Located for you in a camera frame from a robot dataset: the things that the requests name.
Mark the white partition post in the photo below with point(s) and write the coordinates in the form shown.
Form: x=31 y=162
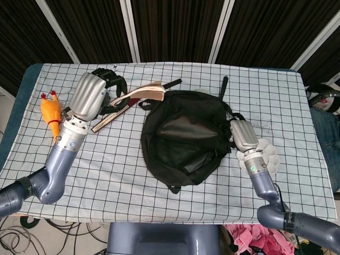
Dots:
x=316 y=42
x=130 y=32
x=57 y=32
x=220 y=32

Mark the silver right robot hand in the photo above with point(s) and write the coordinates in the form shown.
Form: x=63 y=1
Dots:
x=244 y=135

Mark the blue jeans leg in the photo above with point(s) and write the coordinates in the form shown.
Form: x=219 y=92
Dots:
x=326 y=138

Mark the pink cloth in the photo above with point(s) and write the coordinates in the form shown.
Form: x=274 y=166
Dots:
x=252 y=239

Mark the dark red folded fan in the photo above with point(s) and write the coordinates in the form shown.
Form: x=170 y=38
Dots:
x=111 y=119

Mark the white black-grid tablecloth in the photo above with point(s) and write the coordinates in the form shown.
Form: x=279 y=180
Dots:
x=111 y=164

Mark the brown spiral notebook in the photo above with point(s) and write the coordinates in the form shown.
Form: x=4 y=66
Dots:
x=151 y=91

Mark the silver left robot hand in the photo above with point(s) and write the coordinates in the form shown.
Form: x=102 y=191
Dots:
x=87 y=95

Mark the yellow rubber chicken toy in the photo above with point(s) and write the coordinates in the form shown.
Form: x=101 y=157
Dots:
x=50 y=111

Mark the blue-grey robot torso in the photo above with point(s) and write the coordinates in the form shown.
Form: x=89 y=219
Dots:
x=159 y=239

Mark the green hair brush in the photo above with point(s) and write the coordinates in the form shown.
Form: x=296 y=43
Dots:
x=203 y=90

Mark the dark blue table pad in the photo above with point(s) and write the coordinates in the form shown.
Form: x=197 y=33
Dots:
x=18 y=106

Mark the black backpack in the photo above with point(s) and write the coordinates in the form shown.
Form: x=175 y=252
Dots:
x=186 y=138

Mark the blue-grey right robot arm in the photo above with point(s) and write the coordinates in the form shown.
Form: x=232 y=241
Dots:
x=268 y=194

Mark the white flower paint palette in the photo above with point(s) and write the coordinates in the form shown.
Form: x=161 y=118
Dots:
x=271 y=156

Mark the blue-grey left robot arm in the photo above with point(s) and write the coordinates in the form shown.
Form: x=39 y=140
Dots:
x=58 y=164

